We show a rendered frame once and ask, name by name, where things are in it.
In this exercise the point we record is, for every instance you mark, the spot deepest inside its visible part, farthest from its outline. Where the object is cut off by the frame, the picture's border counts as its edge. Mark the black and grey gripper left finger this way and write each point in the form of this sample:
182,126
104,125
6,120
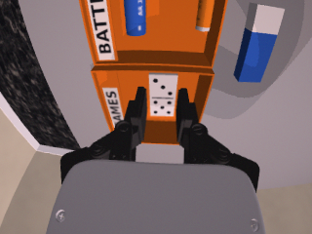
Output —
121,144

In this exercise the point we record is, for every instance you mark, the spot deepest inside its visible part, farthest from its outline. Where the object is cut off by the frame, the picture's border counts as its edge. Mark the white domino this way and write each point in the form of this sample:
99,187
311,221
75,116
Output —
162,93

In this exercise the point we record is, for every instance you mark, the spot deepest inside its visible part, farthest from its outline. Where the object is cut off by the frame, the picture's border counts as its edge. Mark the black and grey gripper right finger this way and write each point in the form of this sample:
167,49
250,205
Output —
201,148

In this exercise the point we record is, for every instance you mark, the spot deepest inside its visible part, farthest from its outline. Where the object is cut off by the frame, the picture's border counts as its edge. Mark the blue aa battery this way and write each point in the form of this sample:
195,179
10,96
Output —
135,17

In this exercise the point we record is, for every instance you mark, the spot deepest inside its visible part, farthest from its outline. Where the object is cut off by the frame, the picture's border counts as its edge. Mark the orange three-compartment bin rack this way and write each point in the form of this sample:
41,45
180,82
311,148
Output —
171,44

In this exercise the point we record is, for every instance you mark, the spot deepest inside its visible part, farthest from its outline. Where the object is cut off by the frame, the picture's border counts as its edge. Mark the blue and white eraser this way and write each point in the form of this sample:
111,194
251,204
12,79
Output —
261,30

